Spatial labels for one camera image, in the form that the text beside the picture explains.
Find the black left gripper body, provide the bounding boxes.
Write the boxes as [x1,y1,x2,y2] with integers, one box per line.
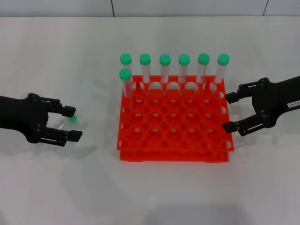
[0,93,49,144]

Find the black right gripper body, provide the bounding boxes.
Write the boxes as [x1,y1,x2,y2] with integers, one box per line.
[251,76,300,129]

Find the red plastic test tube rack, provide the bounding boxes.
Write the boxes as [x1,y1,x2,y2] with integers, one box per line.
[116,75,235,163]

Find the clear test tube green cap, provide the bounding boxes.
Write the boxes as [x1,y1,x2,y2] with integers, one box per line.
[139,53,152,94]
[196,53,210,93]
[50,114,78,132]
[178,53,191,94]
[120,53,136,94]
[119,68,135,111]
[159,53,172,94]
[212,53,230,93]

